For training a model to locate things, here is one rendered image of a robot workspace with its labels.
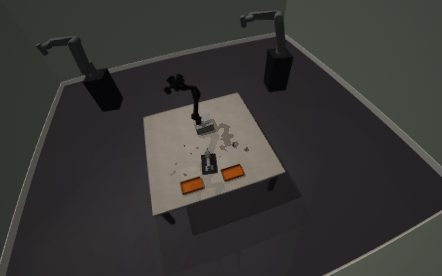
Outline orange open tray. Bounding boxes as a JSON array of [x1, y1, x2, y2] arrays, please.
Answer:
[[179, 176, 203, 195], [221, 164, 244, 182]]

